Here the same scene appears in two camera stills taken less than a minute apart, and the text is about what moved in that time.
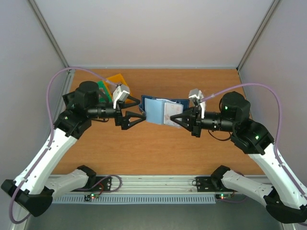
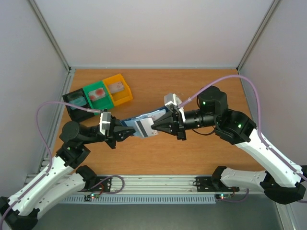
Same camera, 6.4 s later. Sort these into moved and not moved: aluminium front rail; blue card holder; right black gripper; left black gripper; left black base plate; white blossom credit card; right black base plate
Moved: blue card holder; white blossom credit card; right black gripper; left black gripper
Not moved: right black base plate; left black base plate; aluminium front rail
